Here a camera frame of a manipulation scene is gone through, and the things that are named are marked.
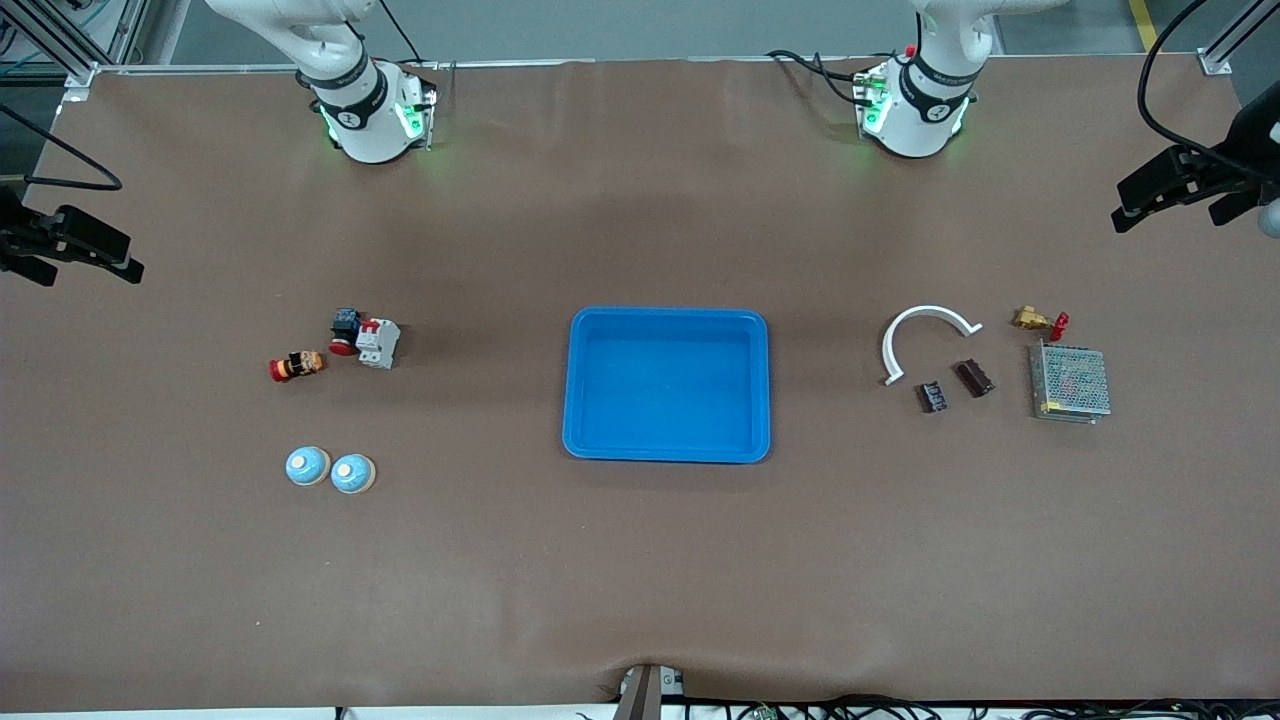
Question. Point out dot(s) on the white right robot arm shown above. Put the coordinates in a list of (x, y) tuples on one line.
[(365, 125)]

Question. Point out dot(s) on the aluminium camera post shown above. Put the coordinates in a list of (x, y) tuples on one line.
[(640, 695)]

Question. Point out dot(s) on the red orange push button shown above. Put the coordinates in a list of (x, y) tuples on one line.
[(296, 366)]

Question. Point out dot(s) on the brown table mat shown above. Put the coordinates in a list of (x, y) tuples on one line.
[(640, 560)]

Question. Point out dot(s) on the blue plastic tray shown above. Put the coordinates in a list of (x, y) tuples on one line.
[(665, 385)]

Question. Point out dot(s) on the white curved bracket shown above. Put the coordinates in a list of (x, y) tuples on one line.
[(930, 309)]

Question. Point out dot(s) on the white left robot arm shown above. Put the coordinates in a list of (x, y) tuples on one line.
[(915, 125)]

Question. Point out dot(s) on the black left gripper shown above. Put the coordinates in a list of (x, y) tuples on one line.
[(1252, 142)]

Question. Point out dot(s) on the large dark electrolytic capacitor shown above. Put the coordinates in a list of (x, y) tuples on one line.
[(973, 378)]

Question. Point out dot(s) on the yellow floor tape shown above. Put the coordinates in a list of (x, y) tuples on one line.
[(1145, 25)]

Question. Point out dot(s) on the small dark electrolytic capacitor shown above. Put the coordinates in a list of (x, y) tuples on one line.
[(932, 397)]

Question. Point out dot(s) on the blue bell beige base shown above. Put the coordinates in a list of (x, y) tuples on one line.
[(352, 473), (307, 466)]

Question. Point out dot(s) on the red emergency stop switch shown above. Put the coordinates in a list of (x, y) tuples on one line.
[(345, 330)]

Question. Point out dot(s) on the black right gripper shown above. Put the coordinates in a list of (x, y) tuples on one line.
[(12, 238)]

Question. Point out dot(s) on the perforated metal power supply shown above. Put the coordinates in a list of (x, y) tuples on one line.
[(1070, 383)]

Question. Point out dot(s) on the white red circuit breaker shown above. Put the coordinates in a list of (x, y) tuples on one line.
[(378, 343)]

